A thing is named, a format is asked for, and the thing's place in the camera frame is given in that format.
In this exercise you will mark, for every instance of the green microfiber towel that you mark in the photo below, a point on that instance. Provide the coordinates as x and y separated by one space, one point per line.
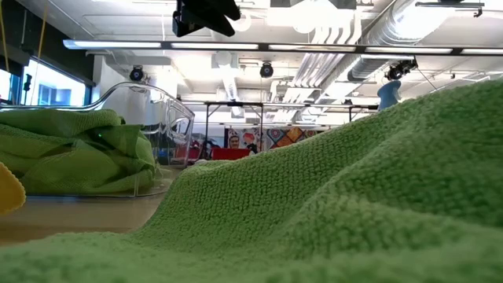
78 165
314 196

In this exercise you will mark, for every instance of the yellow microfiber towel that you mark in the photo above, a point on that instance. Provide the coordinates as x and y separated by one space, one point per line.
9 188

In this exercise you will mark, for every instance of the long led light bar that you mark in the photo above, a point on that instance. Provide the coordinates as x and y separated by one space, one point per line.
216 46

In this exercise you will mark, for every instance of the black ceiling spotlight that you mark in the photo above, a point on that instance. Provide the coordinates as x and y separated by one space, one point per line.
136 74
399 70
266 70

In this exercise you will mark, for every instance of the clear plastic basket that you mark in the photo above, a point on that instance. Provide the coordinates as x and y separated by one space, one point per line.
173 118

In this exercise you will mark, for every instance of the white ceiling pipes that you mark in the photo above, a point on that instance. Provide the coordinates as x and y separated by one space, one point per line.
322 59

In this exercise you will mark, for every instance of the red box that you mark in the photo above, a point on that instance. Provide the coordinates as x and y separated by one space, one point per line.
230 154

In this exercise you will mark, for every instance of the bright window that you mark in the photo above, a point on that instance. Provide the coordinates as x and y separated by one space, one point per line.
51 90

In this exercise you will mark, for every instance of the black background workstation frame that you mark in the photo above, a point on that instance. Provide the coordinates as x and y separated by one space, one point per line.
236 104

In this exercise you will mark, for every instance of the colourful wall mural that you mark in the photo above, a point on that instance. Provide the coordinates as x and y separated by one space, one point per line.
291 137

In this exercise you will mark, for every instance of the silver ceiling air duct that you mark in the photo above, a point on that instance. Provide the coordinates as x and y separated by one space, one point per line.
393 31

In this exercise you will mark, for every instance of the black ceiling rail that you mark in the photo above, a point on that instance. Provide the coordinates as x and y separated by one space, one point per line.
448 4

